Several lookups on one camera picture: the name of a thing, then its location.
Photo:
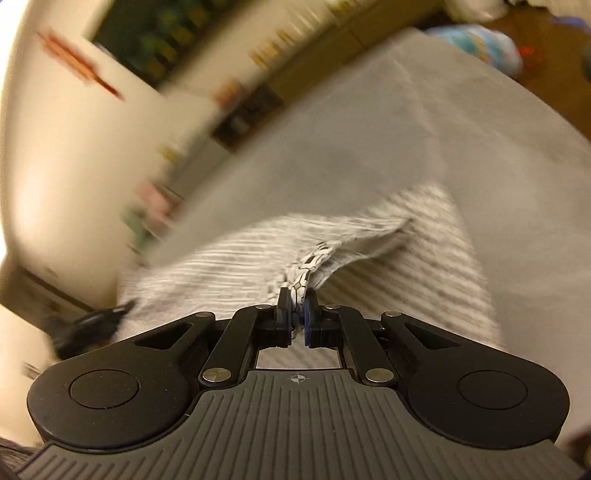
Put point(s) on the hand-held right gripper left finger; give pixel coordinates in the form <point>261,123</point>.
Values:
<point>284,323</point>

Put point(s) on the white patterned pajama garment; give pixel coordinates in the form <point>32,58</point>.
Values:
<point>240,267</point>

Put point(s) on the plate of fruit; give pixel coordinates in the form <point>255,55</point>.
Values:
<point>228,92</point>

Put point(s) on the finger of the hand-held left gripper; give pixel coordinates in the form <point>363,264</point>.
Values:
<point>87,330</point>

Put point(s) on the blue patterned bundle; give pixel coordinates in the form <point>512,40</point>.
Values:
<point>475,46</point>

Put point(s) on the dark framed wall hanging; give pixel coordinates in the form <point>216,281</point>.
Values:
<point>161,37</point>

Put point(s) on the yellow cup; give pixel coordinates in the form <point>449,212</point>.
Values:
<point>168,153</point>

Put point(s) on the long grey sideboard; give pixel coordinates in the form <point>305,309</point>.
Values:
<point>323,60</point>

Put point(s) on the pink plastic chair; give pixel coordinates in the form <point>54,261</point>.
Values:
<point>159,199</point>

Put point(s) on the green plastic chair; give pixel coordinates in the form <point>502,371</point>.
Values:
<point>138,228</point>

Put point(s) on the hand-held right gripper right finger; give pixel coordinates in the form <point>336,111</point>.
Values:
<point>310,323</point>

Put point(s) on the small red item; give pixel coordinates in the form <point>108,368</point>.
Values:
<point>530,55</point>

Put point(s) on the red hanging ornament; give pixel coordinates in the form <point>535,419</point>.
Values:
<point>81,64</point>

